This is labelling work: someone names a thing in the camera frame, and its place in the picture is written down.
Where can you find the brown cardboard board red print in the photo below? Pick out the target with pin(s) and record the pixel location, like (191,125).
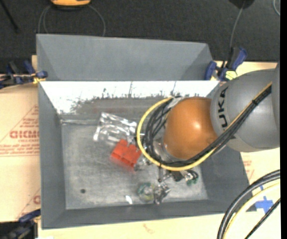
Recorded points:
(14,173)

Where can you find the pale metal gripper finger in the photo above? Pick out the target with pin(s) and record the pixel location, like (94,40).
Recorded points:
(158,197)
(166,191)

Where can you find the red plastic brick block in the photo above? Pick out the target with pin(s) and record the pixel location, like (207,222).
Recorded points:
(126,154)

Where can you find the clear green-tinted glass thing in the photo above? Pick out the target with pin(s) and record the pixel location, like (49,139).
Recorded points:
(144,192)

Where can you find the grey metal bin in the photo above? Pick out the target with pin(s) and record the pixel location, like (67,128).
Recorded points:
(96,178)

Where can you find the black cylinder on white bracket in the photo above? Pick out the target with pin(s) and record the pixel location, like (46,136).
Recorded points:
(179,176)

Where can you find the small white scrap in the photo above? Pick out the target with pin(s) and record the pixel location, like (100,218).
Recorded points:
(129,199)

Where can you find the clear plastic packet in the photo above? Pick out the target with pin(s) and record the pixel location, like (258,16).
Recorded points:
(113,128)

